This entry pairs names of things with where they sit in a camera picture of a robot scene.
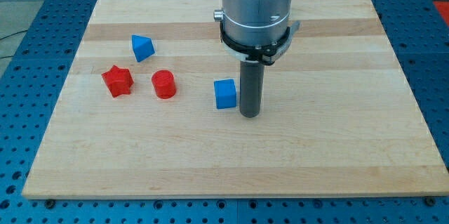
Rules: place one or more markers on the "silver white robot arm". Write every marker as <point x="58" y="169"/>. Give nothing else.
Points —
<point x="257" y="33"/>

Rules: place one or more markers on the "black white tool mount ring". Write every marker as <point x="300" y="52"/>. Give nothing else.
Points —
<point x="266" y="55"/>

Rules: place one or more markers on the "blue triangular prism block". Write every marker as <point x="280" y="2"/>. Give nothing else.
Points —
<point x="142" y="47"/>

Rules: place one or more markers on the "red cylinder block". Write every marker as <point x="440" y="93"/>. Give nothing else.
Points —
<point x="164" y="84"/>

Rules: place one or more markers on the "red star block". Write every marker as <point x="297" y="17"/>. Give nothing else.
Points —
<point x="118" y="81"/>

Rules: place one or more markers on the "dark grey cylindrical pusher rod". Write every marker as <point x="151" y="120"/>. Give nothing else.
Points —
<point x="251" y="85"/>

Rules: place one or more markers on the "blue cube block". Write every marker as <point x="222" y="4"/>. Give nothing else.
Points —
<point x="225" y="93"/>

